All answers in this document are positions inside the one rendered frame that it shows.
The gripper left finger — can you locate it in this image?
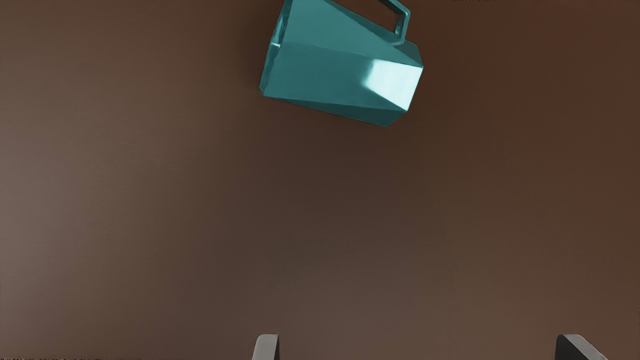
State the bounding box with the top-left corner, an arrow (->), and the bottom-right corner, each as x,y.
251,334 -> 280,360

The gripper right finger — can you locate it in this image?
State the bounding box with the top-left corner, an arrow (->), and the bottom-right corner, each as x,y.
555,333 -> 609,360

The teal faceted mug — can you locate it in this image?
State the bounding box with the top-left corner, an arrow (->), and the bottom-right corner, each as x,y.
258,0 -> 425,128

